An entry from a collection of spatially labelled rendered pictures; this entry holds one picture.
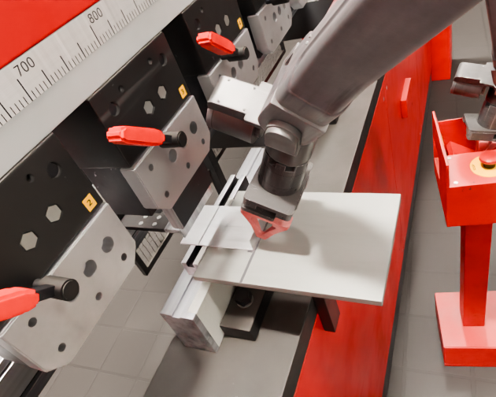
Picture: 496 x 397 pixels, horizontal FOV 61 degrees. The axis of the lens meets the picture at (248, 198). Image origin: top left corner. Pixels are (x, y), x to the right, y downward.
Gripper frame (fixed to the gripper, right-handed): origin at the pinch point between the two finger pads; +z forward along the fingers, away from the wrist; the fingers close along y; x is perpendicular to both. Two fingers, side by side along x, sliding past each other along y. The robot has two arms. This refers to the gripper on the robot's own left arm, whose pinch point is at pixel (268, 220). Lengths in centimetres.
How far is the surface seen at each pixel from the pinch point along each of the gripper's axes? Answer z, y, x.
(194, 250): 6.5, 5.6, -9.1
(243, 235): 2.7, 2.3, -2.6
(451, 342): 69, -35, 60
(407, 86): 33, -103, 22
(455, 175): 10.4, -37.1, 31.1
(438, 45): 67, -214, 41
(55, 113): -23.0, 15.1, -19.0
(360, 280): -5.5, 7.6, 13.7
